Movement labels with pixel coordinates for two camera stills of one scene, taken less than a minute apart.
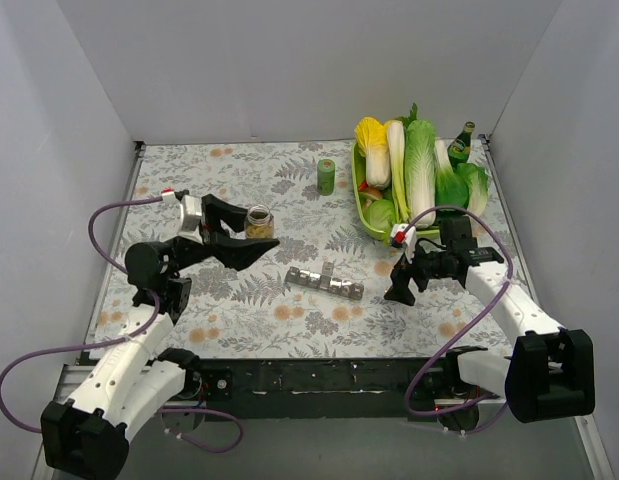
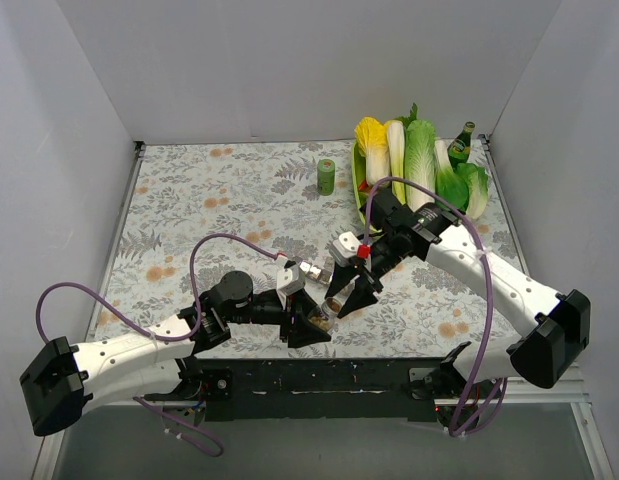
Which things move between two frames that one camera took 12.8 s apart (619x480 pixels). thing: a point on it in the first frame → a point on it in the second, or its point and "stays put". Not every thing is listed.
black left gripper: x=206 y=235 → x=289 y=316
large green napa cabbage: x=420 y=172 stays put
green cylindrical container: x=326 y=176 stays put
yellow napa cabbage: x=371 y=139 stays put
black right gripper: x=416 y=266 → x=364 y=268
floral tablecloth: x=319 y=293 stays put
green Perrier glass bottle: x=459 y=149 stays put
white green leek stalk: x=396 y=138 stays put
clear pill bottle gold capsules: x=260 y=223 → x=322 y=316
